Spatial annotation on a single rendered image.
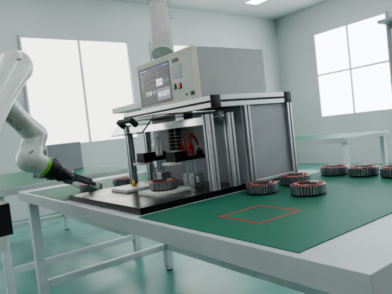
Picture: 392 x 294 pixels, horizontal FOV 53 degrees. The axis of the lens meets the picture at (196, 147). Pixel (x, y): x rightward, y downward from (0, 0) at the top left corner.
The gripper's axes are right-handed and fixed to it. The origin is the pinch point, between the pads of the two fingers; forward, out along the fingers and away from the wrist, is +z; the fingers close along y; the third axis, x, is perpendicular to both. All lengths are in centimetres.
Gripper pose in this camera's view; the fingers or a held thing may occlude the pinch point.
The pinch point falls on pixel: (89, 186)
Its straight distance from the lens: 208.6
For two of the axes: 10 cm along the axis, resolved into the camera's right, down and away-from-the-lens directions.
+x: -2.2, 9.1, -3.5
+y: -7.8, 0.6, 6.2
